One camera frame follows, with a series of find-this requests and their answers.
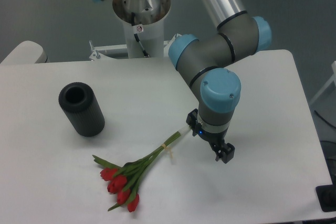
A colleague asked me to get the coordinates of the black cable on floor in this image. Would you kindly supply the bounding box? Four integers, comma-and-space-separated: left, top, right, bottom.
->
314, 110, 336, 127

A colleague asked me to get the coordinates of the white rounded side table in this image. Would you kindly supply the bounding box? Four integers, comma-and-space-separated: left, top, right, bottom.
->
1, 40, 49, 66

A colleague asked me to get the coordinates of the black cable on pedestal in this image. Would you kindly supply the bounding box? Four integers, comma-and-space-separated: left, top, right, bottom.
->
131, 11, 150, 58

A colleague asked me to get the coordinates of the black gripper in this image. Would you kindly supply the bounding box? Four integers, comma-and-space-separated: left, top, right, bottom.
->
186, 109, 235, 164

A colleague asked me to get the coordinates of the black device at table edge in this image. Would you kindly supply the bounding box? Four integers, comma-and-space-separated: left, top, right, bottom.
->
316, 185, 335, 212

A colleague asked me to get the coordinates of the red tulip bouquet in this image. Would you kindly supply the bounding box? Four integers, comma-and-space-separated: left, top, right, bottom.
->
92, 125, 191, 212

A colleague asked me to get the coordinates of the black ribbed cylindrical vase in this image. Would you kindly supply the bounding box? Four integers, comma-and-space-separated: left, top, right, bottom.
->
58, 82, 105, 137

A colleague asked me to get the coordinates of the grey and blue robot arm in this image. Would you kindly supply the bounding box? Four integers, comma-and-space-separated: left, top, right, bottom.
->
94, 0, 272, 163

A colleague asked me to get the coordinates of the white metal base frame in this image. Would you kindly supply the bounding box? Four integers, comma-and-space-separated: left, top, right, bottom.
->
89, 33, 181, 61

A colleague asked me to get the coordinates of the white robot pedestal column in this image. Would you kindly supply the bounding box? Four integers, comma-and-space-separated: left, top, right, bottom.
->
112, 0, 171, 58

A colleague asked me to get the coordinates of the white furniture frame at right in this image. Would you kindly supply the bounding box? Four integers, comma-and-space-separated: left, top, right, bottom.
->
308, 61, 335, 106

